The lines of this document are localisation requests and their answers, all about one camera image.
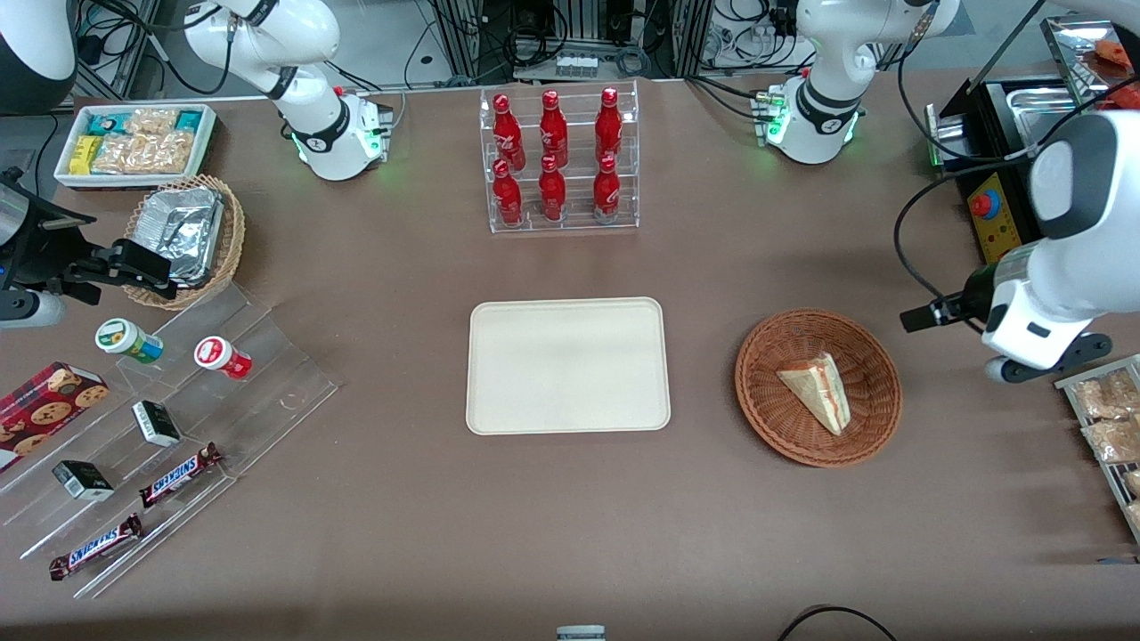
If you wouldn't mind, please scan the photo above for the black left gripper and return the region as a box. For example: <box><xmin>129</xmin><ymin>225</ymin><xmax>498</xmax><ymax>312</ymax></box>
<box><xmin>900</xmin><ymin>263</ymin><xmax>1000</xmax><ymax>333</ymax></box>

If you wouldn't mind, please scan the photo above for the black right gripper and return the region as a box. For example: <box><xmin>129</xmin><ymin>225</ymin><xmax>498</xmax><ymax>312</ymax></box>
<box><xmin>0</xmin><ymin>171</ymin><xmax>172</xmax><ymax>305</ymax></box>

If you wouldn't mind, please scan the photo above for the triangular sandwich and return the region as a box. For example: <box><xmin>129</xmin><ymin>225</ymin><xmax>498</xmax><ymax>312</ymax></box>
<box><xmin>777</xmin><ymin>352</ymin><xmax>852</xmax><ymax>437</ymax></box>

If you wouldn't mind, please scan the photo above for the light wicker basket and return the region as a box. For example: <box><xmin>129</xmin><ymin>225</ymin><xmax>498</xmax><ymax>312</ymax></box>
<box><xmin>123</xmin><ymin>174</ymin><xmax>247</xmax><ymax>311</ymax></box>

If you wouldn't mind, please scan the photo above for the brown wicker basket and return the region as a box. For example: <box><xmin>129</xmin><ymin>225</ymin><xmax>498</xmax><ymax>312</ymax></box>
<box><xmin>735</xmin><ymin>308</ymin><xmax>903</xmax><ymax>468</ymax></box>

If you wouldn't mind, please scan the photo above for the steel tray with food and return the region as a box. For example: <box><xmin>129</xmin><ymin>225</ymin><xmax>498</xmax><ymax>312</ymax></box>
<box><xmin>1040</xmin><ymin>13</ymin><xmax>1140</xmax><ymax>110</ymax></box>

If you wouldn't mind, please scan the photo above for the cream rectangular tray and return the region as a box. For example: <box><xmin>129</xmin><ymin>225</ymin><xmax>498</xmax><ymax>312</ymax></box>
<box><xmin>466</xmin><ymin>296</ymin><xmax>672</xmax><ymax>436</ymax></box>

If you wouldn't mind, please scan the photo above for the green lid cup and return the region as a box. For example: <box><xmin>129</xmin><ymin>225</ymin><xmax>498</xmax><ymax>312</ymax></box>
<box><xmin>95</xmin><ymin>318</ymin><xmax>165</xmax><ymax>365</ymax></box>

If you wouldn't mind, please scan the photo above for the foil container stack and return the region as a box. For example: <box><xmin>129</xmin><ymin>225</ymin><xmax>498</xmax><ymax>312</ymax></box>
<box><xmin>132</xmin><ymin>185</ymin><xmax>225</xmax><ymax>288</ymax></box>

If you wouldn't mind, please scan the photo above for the white plastic snack bin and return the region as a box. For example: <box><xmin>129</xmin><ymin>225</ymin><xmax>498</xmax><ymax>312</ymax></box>
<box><xmin>53</xmin><ymin>103</ymin><xmax>219</xmax><ymax>190</ymax></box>

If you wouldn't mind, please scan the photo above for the black appliance with yellow panel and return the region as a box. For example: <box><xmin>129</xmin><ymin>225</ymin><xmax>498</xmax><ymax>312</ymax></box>
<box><xmin>944</xmin><ymin>76</ymin><xmax>1083</xmax><ymax>265</ymax></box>

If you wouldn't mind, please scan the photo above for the red lid cup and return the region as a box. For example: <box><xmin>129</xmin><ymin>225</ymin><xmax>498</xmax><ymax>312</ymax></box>
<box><xmin>194</xmin><ymin>336</ymin><xmax>253</xmax><ymax>381</ymax></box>

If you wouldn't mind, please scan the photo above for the red cookie box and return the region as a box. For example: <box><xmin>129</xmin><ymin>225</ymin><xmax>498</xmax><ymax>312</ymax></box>
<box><xmin>0</xmin><ymin>361</ymin><xmax>110</xmax><ymax>475</ymax></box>

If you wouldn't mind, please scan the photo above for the small black box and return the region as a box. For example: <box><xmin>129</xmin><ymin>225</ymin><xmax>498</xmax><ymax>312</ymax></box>
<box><xmin>52</xmin><ymin>459</ymin><xmax>116</xmax><ymax>502</ymax></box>
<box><xmin>132</xmin><ymin>400</ymin><xmax>182</xmax><ymax>448</ymax></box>

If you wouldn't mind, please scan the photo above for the silver box with green light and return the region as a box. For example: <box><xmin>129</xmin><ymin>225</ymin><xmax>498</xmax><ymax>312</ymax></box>
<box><xmin>924</xmin><ymin>102</ymin><xmax>972</xmax><ymax>172</ymax></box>

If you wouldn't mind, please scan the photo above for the clear acrylic stepped display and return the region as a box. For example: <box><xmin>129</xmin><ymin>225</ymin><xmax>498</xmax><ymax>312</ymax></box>
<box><xmin>0</xmin><ymin>283</ymin><xmax>341</xmax><ymax>599</ymax></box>

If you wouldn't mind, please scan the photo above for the clear snack bag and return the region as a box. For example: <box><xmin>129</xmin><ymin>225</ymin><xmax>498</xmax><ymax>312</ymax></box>
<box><xmin>1082</xmin><ymin>417</ymin><xmax>1140</xmax><ymax>464</ymax></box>
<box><xmin>1071</xmin><ymin>369</ymin><xmax>1140</xmax><ymax>419</ymax></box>

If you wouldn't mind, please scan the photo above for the Snickers chocolate bar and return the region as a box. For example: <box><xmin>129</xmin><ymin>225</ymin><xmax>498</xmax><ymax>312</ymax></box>
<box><xmin>49</xmin><ymin>514</ymin><xmax>144</xmax><ymax>581</ymax></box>
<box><xmin>138</xmin><ymin>442</ymin><xmax>224</xmax><ymax>509</ymax></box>

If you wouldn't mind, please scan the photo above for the steel pan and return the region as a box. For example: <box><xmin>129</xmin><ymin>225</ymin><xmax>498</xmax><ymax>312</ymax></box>
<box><xmin>1006</xmin><ymin>85</ymin><xmax>1098</xmax><ymax>148</ymax></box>

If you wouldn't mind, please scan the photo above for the red cola bottle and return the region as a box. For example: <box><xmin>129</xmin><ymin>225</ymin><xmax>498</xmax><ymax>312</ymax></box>
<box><xmin>594</xmin><ymin>86</ymin><xmax>623</xmax><ymax>166</ymax></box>
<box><xmin>539</xmin><ymin>89</ymin><xmax>569</xmax><ymax>168</ymax></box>
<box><xmin>492</xmin><ymin>158</ymin><xmax>525</xmax><ymax>226</ymax></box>
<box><xmin>538</xmin><ymin>154</ymin><xmax>567</xmax><ymax>223</ymax></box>
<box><xmin>493</xmin><ymin>93</ymin><xmax>525</xmax><ymax>170</ymax></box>
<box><xmin>592</xmin><ymin>154</ymin><xmax>622</xmax><ymax>223</ymax></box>

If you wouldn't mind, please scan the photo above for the clear acrylic bottle rack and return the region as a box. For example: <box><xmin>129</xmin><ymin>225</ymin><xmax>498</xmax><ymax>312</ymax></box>
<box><xmin>479</xmin><ymin>80</ymin><xmax>640</xmax><ymax>234</ymax></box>

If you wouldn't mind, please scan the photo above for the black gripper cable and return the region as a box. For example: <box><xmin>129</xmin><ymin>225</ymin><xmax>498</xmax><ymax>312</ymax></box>
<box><xmin>893</xmin><ymin>151</ymin><xmax>1056</xmax><ymax>308</ymax></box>

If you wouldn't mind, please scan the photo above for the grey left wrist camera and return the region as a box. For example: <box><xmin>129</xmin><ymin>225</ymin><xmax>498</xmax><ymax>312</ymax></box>
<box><xmin>984</xmin><ymin>332</ymin><xmax>1114</xmax><ymax>384</ymax></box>

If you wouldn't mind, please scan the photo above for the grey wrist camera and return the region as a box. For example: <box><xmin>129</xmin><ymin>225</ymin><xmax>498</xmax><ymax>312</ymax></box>
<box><xmin>984</xmin><ymin>332</ymin><xmax>1114</xmax><ymax>384</ymax></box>
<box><xmin>0</xmin><ymin>289</ymin><xmax>68</xmax><ymax>330</ymax></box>

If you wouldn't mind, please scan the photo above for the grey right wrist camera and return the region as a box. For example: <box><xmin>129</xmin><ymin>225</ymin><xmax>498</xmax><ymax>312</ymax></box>
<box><xmin>0</xmin><ymin>289</ymin><xmax>68</xmax><ymax>330</ymax></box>

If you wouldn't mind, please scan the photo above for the wire rack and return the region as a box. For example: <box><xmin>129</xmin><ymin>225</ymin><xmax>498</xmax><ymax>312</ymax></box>
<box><xmin>1055</xmin><ymin>354</ymin><xmax>1140</xmax><ymax>544</ymax></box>

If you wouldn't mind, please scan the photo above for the black floor cable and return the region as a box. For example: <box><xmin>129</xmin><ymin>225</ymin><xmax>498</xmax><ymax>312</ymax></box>
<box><xmin>777</xmin><ymin>605</ymin><xmax>899</xmax><ymax>641</ymax></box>

